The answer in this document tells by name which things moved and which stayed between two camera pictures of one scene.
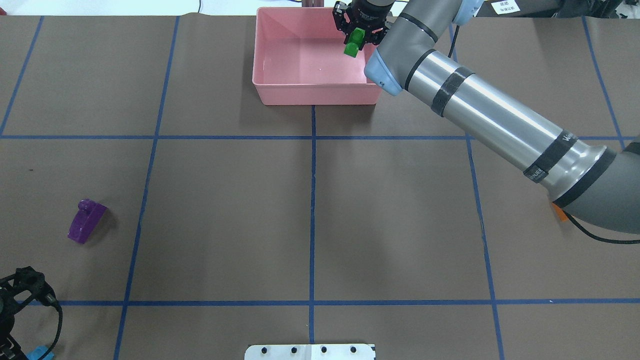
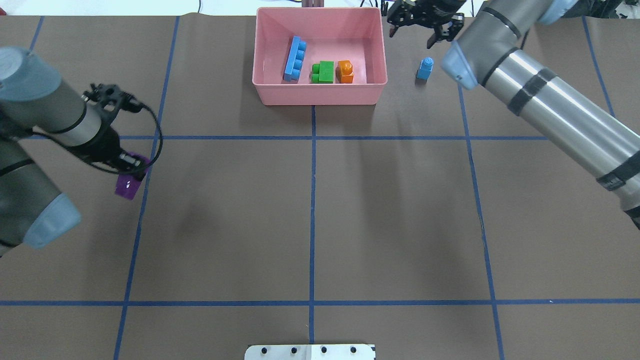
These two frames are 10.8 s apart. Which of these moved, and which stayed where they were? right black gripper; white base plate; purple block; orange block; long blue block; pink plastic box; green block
Moved: long blue block; green block; purple block; orange block; right black gripper
Stayed: white base plate; pink plastic box
